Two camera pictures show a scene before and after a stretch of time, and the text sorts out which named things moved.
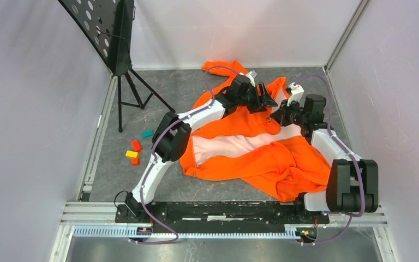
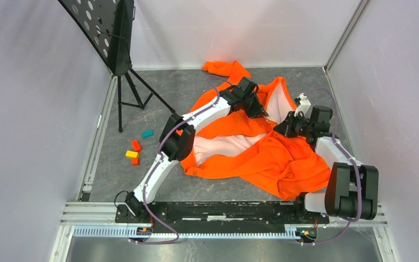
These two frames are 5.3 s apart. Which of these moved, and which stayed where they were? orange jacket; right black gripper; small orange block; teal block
Moved: right black gripper
Stayed: orange jacket; small orange block; teal block
